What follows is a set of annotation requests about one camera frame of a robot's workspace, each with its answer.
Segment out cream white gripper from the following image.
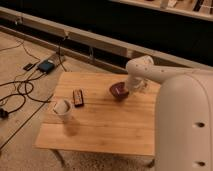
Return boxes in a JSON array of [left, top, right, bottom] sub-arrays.
[[125, 76, 148, 93]]

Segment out dark red ceramic bowl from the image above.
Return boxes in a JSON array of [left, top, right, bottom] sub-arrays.
[[109, 82, 129, 99]]

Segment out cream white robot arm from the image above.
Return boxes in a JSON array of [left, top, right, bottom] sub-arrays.
[[126, 56, 213, 171]]

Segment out wooden table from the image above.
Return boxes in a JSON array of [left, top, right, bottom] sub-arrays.
[[36, 72, 160, 156]]

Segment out small dark brown box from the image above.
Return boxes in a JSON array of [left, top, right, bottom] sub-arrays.
[[73, 89, 84, 107]]

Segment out white paper cup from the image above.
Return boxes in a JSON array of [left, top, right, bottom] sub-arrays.
[[53, 99, 72, 122]]

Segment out black power adapter box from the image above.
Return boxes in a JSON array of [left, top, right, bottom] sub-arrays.
[[37, 60, 55, 73]]

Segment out metal table leg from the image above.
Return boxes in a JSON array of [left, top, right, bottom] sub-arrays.
[[51, 149, 66, 167]]

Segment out small black device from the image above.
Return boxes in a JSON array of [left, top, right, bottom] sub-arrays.
[[23, 63, 35, 71]]

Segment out black plug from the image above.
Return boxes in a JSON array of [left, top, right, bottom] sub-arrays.
[[0, 108, 9, 119]]

